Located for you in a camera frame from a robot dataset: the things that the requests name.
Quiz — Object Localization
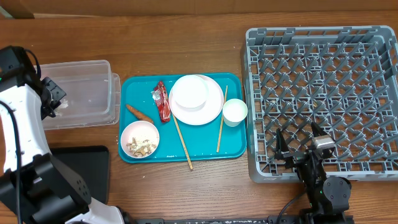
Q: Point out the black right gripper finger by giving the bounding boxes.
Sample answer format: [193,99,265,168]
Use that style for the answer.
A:
[274,129,290,160]
[311,121,328,137]

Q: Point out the orange carrot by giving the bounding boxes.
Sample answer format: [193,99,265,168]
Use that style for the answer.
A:
[126,105,154,124]

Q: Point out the pink bowl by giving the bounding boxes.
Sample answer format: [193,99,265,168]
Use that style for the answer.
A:
[119,121,160,160]

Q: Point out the red snack wrapper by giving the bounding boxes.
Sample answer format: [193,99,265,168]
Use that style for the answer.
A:
[151,81,171,123]

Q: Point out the foil ball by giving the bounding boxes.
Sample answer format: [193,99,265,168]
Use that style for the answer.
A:
[55,99,68,116]

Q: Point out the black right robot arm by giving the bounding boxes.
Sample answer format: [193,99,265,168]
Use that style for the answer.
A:
[274,122,354,223]

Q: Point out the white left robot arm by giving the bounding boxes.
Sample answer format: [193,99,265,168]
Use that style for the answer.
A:
[1,45,134,223]

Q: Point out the grey dishwasher rack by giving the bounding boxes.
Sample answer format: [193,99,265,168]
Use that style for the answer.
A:
[242,26,397,183]

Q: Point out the clear plastic bin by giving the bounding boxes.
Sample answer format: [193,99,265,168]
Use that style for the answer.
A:
[40,60,121,130]

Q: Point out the white paper cup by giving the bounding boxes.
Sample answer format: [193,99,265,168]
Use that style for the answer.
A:
[222,98,248,127]

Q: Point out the black tray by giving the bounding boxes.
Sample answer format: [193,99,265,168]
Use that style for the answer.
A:
[50,146,110,204]

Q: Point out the white plate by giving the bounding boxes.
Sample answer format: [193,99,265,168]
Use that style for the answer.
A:
[169,74,224,125]

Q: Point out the wooden chopstick right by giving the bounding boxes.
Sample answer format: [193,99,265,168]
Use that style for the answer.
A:
[216,85,228,153]

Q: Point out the wooden chopstick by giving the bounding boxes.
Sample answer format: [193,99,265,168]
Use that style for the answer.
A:
[216,85,228,153]
[172,114,193,170]

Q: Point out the rice and peanut scraps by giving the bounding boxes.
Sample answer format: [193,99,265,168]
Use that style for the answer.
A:
[126,136,159,158]

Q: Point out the white bowl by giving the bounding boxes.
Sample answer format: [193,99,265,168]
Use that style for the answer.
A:
[171,75,209,110]

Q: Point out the teal plastic tray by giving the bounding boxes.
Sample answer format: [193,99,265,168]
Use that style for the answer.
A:
[119,75,247,164]

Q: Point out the wooden chopstick left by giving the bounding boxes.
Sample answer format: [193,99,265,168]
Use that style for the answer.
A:
[172,114,193,170]

